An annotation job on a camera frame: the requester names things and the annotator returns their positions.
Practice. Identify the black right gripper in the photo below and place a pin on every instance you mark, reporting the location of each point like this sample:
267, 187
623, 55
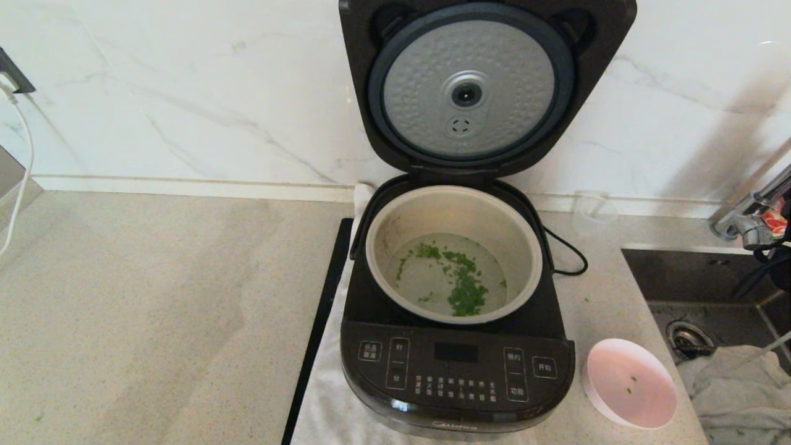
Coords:
783, 269

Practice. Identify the white round bowl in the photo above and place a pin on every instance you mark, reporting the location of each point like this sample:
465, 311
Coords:
630, 383

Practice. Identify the chopped green vegetables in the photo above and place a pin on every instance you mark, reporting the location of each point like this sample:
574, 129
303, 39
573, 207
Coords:
466, 290

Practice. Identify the grey inner cooking pot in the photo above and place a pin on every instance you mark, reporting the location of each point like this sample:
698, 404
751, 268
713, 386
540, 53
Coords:
454, 210

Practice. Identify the chrome faucet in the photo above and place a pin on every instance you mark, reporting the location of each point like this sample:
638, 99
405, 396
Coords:
751, 232

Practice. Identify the orange object behind faucet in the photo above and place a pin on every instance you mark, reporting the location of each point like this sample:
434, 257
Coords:
777, 217

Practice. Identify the stainless steel sink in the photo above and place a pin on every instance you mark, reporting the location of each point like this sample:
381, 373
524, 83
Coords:
680, 278

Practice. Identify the metal sink drain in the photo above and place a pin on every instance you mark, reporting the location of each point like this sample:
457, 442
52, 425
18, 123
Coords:
685, 337

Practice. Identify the grey crumpled cloth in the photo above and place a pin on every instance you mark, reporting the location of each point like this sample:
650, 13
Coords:
741, 395

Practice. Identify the clear plastic cup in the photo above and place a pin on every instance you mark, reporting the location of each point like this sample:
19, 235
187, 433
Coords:
593, 213

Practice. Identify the black flat strip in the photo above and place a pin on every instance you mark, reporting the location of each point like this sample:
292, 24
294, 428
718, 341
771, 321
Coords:
321, 309

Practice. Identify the white towel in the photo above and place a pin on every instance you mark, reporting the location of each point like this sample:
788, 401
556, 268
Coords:
321, 402

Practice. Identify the grey side panel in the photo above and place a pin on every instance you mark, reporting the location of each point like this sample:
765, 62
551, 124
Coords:
9, 179

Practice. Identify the white plug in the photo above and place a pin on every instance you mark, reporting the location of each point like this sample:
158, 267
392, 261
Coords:
7, 83

